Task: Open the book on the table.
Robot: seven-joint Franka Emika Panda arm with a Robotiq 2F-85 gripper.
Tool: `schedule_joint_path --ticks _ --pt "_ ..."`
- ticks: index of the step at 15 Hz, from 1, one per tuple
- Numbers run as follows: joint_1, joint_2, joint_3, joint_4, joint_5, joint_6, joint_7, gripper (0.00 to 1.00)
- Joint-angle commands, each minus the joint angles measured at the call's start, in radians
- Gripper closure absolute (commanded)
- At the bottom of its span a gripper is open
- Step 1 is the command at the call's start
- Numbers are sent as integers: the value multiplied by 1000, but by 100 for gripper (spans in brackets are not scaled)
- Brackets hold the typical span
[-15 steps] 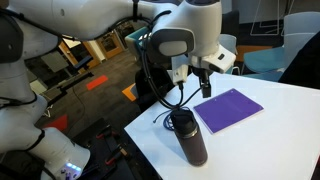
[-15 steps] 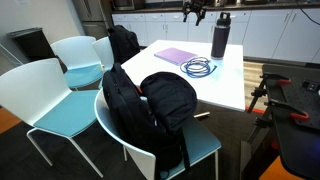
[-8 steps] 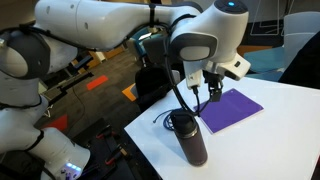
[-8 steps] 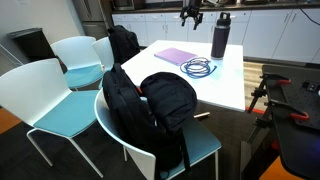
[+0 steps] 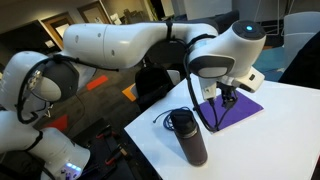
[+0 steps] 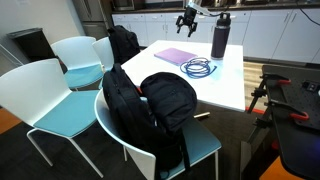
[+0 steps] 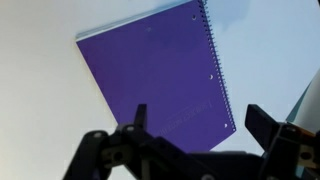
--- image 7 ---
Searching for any purple spiral notebook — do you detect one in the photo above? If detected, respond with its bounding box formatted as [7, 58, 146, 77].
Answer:
[75, 0, 238, 154]

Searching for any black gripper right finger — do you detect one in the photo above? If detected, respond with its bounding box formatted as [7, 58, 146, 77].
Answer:
[244, 104, 320, 180]

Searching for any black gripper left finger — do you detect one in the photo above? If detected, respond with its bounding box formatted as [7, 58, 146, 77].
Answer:
[63, 103, 188, 180]

